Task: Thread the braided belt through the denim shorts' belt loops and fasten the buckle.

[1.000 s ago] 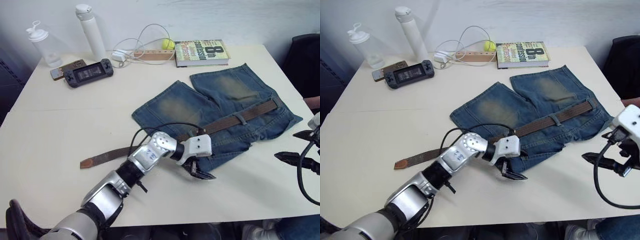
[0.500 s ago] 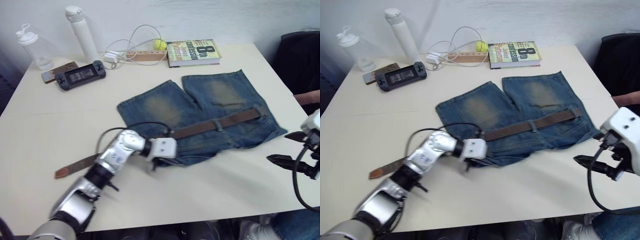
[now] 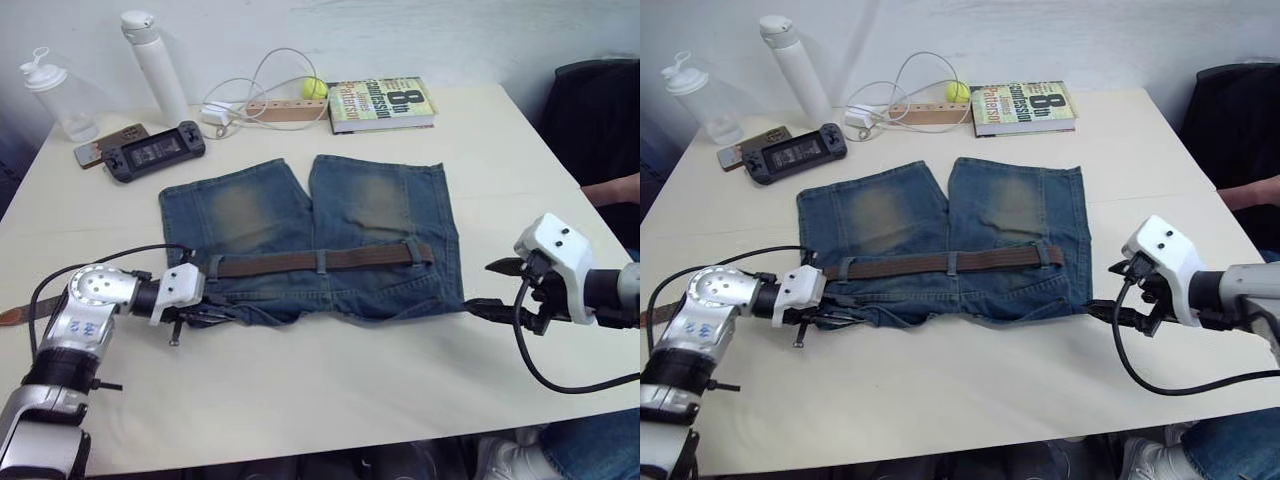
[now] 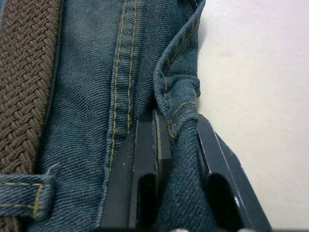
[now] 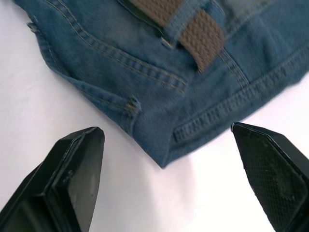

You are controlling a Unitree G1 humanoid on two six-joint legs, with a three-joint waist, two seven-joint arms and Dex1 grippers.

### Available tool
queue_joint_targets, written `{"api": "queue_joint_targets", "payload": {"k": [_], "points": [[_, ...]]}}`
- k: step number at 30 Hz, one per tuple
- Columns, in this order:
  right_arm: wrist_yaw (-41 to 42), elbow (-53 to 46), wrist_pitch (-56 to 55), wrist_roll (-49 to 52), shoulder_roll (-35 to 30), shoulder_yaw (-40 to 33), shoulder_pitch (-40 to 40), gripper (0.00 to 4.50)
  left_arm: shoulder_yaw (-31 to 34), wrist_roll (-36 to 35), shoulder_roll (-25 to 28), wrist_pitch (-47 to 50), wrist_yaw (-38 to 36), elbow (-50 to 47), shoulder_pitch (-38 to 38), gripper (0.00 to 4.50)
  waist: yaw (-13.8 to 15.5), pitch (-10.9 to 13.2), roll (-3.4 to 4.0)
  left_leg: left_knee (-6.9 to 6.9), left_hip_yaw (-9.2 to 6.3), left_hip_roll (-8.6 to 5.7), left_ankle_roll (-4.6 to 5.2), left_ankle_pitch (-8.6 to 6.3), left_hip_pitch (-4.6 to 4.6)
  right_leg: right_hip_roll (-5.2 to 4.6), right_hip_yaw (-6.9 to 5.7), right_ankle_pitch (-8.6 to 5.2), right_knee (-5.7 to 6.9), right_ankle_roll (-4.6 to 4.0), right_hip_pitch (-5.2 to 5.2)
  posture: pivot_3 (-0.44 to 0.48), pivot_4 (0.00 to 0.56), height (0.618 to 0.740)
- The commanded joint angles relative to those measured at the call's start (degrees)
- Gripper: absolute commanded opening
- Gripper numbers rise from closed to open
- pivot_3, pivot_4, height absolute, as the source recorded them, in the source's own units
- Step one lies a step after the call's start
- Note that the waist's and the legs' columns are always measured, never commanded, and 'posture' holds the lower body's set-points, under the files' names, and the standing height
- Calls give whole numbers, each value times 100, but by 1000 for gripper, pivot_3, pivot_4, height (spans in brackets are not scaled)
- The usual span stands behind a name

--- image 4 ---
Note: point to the blue denim shorts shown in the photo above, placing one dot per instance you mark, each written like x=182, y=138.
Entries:
x=96, y=84

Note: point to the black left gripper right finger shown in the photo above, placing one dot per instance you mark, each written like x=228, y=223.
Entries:
x=231, y=183

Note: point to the brown braided belt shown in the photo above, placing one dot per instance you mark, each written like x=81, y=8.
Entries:
x=23, y=79

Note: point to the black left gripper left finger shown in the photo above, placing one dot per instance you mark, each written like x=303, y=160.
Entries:
x=142, y=169

